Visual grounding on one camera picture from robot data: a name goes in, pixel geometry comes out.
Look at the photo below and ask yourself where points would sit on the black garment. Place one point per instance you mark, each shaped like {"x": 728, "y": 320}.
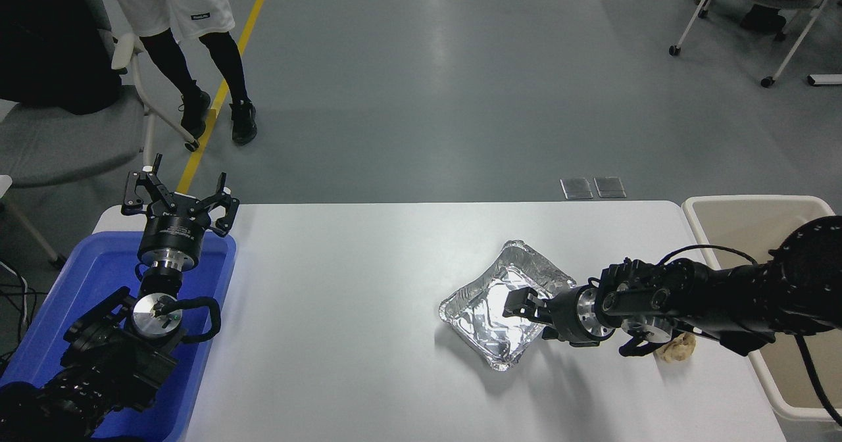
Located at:
{"x": 46, "y": 47}

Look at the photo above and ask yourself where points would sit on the silver floor plate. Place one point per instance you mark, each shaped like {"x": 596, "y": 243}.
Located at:
{"x": 576, "y": 189}
{"x": 610, "y": 187}

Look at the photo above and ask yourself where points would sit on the white stool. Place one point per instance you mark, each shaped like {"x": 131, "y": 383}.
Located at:
{"x": 5, "y": 187}

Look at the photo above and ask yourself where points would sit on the blue plastic tray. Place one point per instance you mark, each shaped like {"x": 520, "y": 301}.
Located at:
{"x": 85, "y": 277}

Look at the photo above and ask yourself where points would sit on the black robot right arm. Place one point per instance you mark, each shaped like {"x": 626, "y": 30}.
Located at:
{"x": 723, "y": 297}

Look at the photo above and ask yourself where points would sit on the large pale plastic bin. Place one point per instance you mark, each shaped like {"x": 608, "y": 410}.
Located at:
{"x": 737, "y": 221}

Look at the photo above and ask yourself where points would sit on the crumpled tan paper ball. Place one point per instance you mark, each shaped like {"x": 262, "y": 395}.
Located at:
{"x": 677, "y": 351}

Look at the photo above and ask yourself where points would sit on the white floor bar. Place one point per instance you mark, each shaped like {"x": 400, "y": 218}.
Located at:
{"x": 825, "y": 79}

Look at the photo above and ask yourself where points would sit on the grey wheeled office chair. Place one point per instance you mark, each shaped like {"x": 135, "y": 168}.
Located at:
{"x": 66, "y": 139}

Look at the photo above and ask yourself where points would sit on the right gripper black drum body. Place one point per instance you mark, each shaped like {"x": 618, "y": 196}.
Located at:
{"x": 562, "y": 317}

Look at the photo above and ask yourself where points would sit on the silver foil tray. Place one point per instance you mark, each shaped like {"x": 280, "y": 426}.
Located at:
{"x": 480, "y": 317}

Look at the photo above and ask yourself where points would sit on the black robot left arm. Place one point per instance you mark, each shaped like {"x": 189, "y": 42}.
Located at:
{"x": 112, "y": 363}

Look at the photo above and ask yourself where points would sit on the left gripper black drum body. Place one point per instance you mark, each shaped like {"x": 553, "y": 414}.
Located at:
{"x": 174, "y": 231}

